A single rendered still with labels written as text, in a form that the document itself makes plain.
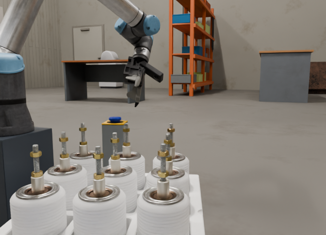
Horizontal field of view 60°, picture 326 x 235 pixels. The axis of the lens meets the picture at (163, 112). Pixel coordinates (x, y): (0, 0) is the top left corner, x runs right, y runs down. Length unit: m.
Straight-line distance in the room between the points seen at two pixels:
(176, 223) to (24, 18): 0.82
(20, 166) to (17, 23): 0.46
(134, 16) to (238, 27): 7.76
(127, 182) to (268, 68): 4.59
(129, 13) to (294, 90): 4.25
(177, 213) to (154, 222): 0.04
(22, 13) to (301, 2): 8.21
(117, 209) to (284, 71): 4.71
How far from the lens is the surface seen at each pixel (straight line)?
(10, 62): 0.90
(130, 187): 0.64
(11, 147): 0.86
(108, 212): 0.52
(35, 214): 0.57
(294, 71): 5.11
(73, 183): 0.66
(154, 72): 1.19
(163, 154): 0.50
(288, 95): 5.11
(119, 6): 1.10
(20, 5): 1.09
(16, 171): 0.89
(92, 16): 10.72
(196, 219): 0.61
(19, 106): 0.91
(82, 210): 0.53
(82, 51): 10.80
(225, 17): 8.91
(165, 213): 0.49
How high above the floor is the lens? 0.47
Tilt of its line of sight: 8 degrees down
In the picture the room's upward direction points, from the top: straight up
